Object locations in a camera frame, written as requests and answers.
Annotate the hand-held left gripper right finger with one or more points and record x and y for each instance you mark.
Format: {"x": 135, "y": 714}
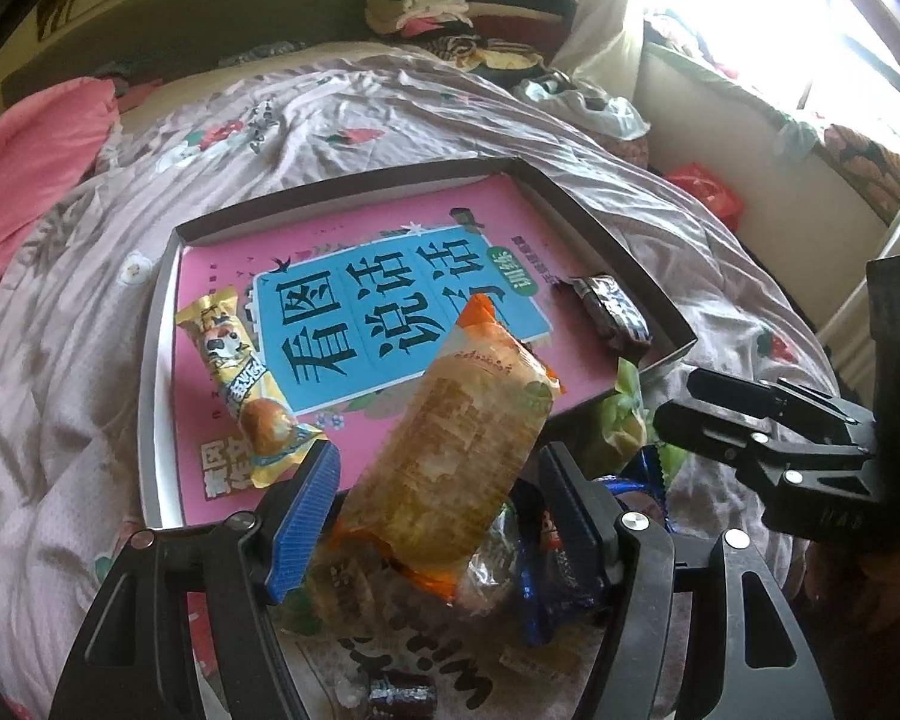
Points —
{"x": 566, "y": 499}

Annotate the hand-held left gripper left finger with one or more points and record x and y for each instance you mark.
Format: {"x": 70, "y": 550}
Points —
{"x": 300, "y": 517}

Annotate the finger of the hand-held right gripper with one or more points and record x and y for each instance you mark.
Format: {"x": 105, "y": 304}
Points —
{"x": 750, "y": 394}
{"x": 709, "y": 439}

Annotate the blue cookie packet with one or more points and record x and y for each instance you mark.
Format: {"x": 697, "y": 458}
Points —
{"x": 551, "y": 577}

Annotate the light green snack packet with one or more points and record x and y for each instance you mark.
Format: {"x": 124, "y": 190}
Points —
{"x": 622, "y": 412}

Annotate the orange cracker packet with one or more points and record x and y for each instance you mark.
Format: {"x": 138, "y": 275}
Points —
{"x": 450, "y": 450}

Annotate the dark brown candy packet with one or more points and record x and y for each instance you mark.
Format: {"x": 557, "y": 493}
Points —
{"x": 615, "y": 315}

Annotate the shallow cardboard box tray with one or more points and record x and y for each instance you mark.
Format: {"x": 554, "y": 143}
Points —
{"x": 157, "y": 390}

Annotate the person's right hand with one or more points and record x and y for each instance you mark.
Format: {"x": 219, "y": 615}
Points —
{"x": 870, "y": 585}

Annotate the round pastry packet red label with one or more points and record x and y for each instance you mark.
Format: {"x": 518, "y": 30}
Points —
{"x": 345, "y": 585}

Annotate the clear pastry packet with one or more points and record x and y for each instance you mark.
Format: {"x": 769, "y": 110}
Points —
{"x": 495, "y": 562}

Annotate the yellow cartoon snack packet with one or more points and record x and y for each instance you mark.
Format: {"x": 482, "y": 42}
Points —
{"x": 232, "y": 367}

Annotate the white bag with black print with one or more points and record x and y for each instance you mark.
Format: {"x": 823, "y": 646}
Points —
{"x": 480, "y": 660}

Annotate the floral cushion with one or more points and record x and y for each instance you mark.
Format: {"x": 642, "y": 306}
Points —
{"x": 870, "y": 172}

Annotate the small dark wrapped candy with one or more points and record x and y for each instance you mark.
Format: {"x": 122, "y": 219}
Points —
{"x": 401, "y": 694}

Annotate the red plastic bag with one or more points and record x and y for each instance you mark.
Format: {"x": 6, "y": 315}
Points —
{"x": 705, "y": 191}

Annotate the pink and blue book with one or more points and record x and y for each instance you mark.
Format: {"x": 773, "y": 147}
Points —
{"x": 495, "y": 217}

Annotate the clothes on windowsill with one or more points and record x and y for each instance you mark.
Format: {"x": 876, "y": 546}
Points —
{"x": 720, "y": 67}

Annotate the white plastic bag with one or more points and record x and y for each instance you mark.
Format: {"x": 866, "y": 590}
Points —
{"x": 585, "y": 109}

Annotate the white curtain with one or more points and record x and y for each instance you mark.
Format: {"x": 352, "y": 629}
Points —
{"x": 607, "y": 0}

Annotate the pink blanket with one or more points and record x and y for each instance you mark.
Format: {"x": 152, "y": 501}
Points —
{"x": 30, "y": 157}

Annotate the dark cloth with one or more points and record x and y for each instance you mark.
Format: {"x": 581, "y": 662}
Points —
{"x": 131, "y": 75}

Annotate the pile of folded clothes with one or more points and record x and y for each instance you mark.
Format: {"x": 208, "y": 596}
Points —
{"x": 435, "y": 7}

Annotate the grey headboard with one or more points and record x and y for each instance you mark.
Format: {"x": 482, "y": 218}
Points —
{"x": 195, "y": 15}

